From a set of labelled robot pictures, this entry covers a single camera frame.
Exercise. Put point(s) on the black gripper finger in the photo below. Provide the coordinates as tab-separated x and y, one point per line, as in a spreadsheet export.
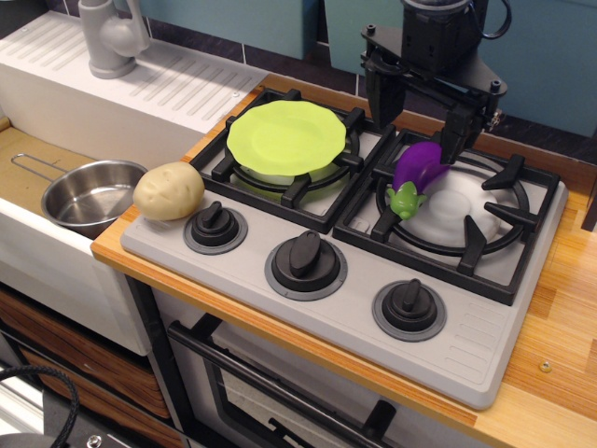
463	125
385	90

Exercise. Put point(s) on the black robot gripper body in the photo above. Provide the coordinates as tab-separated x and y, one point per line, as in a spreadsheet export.
437	48

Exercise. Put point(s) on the purple toy eggplant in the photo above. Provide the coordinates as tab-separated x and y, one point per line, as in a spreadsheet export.
417	168

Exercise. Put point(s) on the beige toy potato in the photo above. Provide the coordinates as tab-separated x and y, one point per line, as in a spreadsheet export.
169	192

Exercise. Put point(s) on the light green plastic plate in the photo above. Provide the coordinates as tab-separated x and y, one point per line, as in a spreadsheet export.
286	138

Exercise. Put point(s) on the small steel pot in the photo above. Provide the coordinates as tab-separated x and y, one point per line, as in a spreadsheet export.
88	199

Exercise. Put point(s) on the white sink unit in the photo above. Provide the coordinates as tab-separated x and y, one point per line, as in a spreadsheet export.
154	115

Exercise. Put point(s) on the black right burner grate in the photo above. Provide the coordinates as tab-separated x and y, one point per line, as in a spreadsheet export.
485	226

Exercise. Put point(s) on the black right stove knob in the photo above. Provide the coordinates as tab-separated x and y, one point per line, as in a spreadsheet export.
409	311

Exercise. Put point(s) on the black stove knob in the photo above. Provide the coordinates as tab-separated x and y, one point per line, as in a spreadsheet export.
409	311
306	268
215	230

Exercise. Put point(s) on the black middle stove knob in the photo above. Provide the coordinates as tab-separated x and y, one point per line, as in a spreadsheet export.
306	268

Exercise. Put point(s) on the grey toy stove top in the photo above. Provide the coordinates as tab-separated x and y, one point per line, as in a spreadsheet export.
466	361

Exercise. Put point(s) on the black left stove knob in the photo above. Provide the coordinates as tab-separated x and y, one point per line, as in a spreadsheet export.
215	230

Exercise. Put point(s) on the grey toy faucet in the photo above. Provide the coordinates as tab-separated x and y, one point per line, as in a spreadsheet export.
112	42

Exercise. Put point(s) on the toy oven door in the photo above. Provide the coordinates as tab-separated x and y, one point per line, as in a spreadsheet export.
263	398

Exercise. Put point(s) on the wooden drawer front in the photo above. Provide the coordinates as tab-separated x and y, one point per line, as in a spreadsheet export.
115	368

